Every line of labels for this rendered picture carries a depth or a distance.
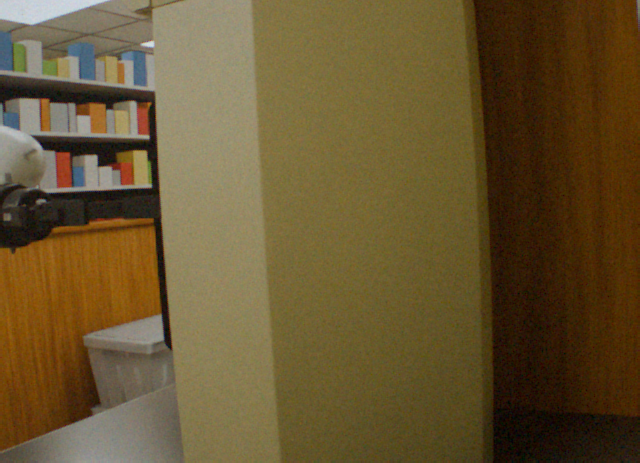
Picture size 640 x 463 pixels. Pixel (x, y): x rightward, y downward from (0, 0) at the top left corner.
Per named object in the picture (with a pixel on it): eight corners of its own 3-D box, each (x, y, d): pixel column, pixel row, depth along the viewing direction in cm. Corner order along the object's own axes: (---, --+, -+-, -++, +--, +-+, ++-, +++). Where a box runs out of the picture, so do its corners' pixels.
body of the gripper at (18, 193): (-5, 190, 89) (36, 185, 84) (42, 188, 96) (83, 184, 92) (-1, 244, 89) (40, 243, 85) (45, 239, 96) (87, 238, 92)
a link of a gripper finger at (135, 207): (123, 219, 91) (127, 219, 92) (161, 217, 88) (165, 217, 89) (122, 197, 91) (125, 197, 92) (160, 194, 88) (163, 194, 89)
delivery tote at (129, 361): (240, 383, 322) (235, 316, 320) (157, 421, 269) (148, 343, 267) (173, 375, 342) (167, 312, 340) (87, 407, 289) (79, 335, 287)
